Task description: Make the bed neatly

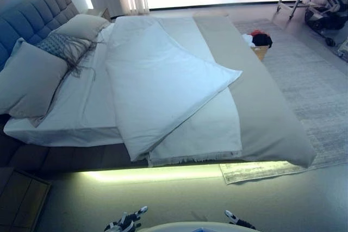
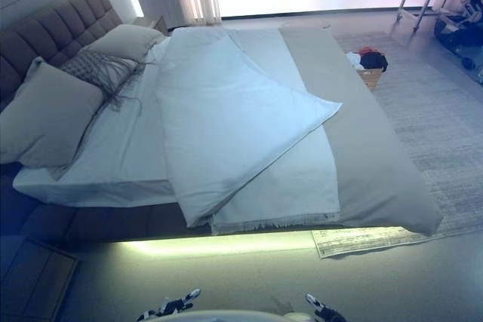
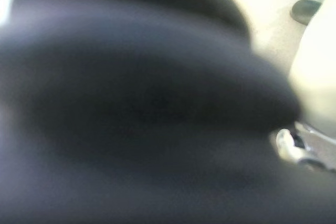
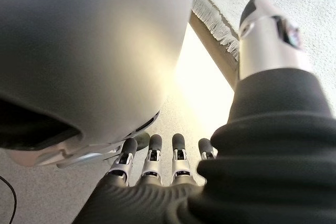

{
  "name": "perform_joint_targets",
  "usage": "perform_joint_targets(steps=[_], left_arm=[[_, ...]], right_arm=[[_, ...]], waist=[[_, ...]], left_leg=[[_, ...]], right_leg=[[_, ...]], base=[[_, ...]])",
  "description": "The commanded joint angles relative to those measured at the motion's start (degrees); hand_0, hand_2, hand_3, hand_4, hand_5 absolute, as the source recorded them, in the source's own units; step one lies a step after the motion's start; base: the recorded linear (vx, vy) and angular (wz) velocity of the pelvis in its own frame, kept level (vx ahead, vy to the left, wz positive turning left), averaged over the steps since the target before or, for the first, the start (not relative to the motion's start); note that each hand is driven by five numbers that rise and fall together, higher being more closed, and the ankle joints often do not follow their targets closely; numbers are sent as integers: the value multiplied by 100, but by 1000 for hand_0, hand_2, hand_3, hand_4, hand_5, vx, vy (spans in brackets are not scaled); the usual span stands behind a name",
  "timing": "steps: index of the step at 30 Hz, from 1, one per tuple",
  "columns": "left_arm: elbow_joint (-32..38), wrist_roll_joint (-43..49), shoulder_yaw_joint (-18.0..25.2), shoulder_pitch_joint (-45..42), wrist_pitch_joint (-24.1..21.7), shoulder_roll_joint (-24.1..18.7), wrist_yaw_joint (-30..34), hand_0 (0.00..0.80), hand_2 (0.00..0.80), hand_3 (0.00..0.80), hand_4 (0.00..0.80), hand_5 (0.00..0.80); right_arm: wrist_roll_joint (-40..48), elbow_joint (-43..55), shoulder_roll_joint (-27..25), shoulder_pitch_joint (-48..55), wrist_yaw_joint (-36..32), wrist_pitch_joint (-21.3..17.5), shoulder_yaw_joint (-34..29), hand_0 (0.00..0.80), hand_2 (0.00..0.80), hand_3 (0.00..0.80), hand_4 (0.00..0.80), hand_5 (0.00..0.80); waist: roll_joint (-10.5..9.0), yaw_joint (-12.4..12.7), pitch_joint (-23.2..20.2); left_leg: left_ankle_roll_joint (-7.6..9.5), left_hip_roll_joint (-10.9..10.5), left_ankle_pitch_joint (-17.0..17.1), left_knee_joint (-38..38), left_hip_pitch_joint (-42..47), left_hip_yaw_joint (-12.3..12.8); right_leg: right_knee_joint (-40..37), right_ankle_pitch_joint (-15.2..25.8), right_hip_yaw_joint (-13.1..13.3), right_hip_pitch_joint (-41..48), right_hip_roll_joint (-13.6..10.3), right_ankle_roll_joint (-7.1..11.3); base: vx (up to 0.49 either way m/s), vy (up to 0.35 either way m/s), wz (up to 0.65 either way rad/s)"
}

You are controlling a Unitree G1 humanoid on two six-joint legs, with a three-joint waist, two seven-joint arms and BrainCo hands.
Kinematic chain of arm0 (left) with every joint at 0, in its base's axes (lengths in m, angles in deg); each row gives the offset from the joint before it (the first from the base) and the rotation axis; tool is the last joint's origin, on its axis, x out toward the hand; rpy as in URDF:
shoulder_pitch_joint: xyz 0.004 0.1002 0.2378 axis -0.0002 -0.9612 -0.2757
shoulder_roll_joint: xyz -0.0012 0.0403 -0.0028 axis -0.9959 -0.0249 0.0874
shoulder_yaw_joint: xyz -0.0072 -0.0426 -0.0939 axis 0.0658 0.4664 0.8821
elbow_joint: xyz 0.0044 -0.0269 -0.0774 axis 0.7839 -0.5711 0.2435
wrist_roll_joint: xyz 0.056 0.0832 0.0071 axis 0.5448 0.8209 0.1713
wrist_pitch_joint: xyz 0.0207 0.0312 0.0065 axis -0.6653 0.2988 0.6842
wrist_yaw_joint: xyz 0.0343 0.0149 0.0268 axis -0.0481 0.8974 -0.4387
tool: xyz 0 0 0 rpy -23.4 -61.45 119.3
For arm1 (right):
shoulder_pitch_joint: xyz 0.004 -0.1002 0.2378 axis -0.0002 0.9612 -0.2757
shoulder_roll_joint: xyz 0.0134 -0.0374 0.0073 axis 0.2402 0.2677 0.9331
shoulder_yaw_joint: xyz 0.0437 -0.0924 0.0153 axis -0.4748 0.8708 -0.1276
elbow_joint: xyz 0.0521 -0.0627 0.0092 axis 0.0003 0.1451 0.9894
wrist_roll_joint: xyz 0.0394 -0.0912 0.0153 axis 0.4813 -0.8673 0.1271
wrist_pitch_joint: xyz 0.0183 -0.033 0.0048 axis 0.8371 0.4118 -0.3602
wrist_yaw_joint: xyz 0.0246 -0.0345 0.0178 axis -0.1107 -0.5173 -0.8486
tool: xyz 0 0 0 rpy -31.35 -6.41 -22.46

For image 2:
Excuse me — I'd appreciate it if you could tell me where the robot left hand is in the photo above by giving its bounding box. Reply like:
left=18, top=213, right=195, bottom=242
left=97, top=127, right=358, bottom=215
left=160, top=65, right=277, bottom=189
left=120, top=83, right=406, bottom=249
left=136, top=287, right=201, bottom=322

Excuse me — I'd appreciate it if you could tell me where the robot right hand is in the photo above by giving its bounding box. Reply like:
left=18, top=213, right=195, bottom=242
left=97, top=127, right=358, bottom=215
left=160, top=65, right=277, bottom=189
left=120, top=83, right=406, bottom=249
left=304, top=293, right=346, bottom=322

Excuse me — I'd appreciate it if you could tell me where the white duvet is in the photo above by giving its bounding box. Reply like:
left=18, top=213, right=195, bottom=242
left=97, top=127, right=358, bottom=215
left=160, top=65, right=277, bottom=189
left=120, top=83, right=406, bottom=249
left=155, top=26, right=343, bottom=228

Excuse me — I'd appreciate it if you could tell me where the white fringed throw blanket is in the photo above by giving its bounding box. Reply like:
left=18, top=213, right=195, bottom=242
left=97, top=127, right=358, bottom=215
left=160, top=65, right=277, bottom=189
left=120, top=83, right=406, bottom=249
left=211, top=29, right=340, bottom=235

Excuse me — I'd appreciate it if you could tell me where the wooden nightstand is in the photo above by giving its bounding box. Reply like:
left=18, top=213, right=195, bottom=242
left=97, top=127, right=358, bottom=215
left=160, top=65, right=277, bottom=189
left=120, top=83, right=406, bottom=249
left=0, top=235, right=80, bottom=322

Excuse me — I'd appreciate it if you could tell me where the white fitted sheet mattress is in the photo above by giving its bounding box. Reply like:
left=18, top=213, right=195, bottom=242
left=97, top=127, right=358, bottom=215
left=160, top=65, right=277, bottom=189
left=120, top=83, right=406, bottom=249
left=13, top=41, right=171, bottom=208

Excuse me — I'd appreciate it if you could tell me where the beige bedspread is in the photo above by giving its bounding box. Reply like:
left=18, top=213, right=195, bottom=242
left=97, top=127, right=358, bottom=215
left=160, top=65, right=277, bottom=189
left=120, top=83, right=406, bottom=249
left=278, top=24, right=442, bottom=236

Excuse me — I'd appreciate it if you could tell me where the large beige pillow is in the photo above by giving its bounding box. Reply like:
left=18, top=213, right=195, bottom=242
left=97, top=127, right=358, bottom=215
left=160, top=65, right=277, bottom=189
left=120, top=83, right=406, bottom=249
left=0, top=57, right=106, bottom=169

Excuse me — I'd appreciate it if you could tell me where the cardboard box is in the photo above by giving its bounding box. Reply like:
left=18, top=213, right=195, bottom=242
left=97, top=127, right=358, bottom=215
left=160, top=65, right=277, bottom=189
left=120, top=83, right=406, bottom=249
left=356, top=67, right=384, bottom=91

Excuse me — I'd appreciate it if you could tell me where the grey fringed cushion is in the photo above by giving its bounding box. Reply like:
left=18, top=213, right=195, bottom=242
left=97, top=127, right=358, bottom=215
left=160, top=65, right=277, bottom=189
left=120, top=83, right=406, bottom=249
left=60, top=50, right=146, bottom=118

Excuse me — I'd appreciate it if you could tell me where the white garment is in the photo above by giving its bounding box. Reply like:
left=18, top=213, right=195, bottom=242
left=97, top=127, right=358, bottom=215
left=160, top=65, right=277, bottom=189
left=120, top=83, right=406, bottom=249
left=346, top=51, right=365, bottom=72

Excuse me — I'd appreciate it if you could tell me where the black garment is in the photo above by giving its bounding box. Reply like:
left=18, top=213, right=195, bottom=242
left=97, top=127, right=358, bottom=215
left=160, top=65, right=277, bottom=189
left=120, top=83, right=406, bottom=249
left=360, top=52, right=389, bottom=72

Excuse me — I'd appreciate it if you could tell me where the small beige pillow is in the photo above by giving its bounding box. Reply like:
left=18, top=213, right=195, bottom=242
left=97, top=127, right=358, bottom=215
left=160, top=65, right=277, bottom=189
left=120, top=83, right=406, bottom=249
left=85, top=23, right=166, bottom=63

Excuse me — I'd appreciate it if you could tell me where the small bedside table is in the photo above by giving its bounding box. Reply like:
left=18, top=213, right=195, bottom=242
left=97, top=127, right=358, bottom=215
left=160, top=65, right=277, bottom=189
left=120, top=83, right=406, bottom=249
left=131, top=15, right=169, bottom=35

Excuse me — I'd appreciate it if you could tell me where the brown tufted headboard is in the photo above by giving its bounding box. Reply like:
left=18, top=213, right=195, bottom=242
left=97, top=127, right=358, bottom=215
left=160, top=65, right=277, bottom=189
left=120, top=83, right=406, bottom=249
left=0, top=0, right=124, bottom=112

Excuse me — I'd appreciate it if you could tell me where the black wheeled equipment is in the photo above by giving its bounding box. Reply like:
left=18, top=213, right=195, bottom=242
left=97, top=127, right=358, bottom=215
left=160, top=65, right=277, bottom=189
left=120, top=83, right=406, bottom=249
left=433, top=0, right=483, bottom=85

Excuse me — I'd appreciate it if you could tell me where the brown upholstered bed frame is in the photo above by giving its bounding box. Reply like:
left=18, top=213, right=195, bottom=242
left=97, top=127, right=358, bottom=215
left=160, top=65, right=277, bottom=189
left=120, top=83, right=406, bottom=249
left=0, top=163, right=212, bottom=244

